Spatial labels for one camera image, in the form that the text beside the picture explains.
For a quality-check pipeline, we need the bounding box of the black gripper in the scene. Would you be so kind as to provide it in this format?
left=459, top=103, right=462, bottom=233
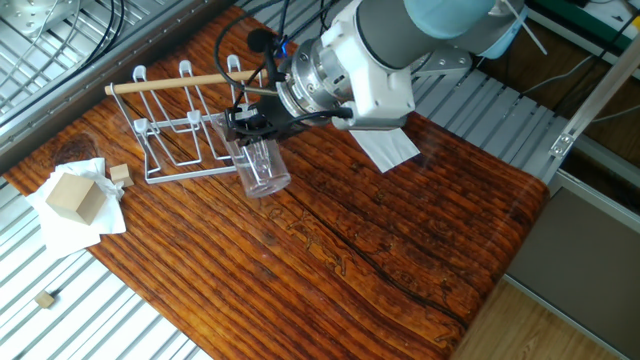
left=225, top=95, right=301, bottom=149

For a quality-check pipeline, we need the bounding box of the clear glass cup with handle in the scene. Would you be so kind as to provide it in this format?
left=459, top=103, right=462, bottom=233
left=228, top=135, right=292, bottom=199

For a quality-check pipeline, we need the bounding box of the white wire cup rack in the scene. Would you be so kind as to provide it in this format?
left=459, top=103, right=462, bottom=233
left=104, top=55, right=276, bottom=186

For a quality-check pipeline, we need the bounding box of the flat white paper sheet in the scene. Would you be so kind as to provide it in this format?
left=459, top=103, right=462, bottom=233
left=350, top=125, right=422, bottom=175

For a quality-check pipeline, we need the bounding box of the large wooden block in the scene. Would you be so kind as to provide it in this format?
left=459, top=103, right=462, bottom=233
left=45, top=172, right=107, bottom=225

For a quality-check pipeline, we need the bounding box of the crumpled white paper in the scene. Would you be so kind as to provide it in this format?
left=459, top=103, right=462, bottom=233
left=25, top=157, right=129, bottom=251

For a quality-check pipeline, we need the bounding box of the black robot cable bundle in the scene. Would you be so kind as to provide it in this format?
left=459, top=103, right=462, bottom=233
left=215, top=0, right=346, bottom=126

